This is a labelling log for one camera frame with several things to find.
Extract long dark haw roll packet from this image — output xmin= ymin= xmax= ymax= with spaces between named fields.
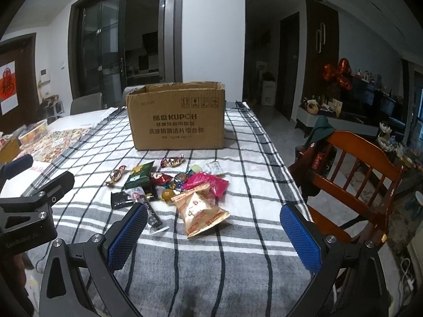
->
xmin=129 ymin=187 xmax=168 ymax=235

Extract orange tan snack bag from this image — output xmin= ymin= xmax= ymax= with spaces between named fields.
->
xmin=171 ymin=184 xmax=230 ymax=238

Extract floral patterned mat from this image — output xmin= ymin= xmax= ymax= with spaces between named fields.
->
xmin=17 ymin=128 xmax=90 ymax=162

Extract clear plastic food container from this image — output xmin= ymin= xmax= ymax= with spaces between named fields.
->
xmin=18 ymin=119 xmax=48 ymax=146

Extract brown wrapped candy left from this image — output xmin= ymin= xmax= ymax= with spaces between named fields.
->
xmin=105 ymin=165 xmax=126 ymax=187

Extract black small packet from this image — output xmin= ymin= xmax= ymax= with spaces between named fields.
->
xmin=111 ymin=191 xmax=133 ymax=210

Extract green snack packet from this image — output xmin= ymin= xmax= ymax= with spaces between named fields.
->
xmin=124 ymin=162 xmax=154 ymax=190

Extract grey dining chair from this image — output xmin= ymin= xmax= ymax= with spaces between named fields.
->
xmin=70 ymin=92 xmax=103 ymax=115

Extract red dark candy wrapper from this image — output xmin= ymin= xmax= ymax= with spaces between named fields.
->
xmin=150 ymin=172 xmax=173 ymax=186

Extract red wooden chair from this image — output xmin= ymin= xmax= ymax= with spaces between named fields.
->
xmin=289 ymin=131 xmax=404 ymax=249

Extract yellow round candy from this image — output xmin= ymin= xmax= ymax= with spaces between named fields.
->
xmin=160 ymin=188 xmax=176 ymax=203

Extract maroon wrapped candy top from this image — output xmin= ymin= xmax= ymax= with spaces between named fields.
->
xmin=160 ymin=154 xmax=186 ymax=168

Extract blue foil candy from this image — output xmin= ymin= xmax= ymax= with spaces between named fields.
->
xmin=173 ymin=170 xmax=193 ymax=189

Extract brown cardboard box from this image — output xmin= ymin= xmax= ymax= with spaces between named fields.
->
xmin=126 ymin=82 xmax=226 ymax=150

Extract plaid grey white tablecloth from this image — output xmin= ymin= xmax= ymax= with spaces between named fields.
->
xmin=24 ymin=102 xmax=310 ymax=316

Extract white small sachet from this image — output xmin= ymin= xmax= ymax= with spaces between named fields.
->
xmin=204 ymin=160 xmax=226 ymax=176

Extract pink snack packet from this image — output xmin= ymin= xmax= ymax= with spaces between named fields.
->
xmin=181 ymin=173 xmax=229 ymax=198

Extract white low cabinet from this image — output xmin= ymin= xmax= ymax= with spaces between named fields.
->
xmin=297 ymin=107 xmax=379 ymax=137

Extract red foil balloon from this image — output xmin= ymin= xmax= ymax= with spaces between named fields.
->
xmin=323 ymin=58 xmax=353 ymax=90

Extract red paper wall poster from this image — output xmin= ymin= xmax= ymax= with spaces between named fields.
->
xmin=0 ymin=61 xmax=16 ymax=102

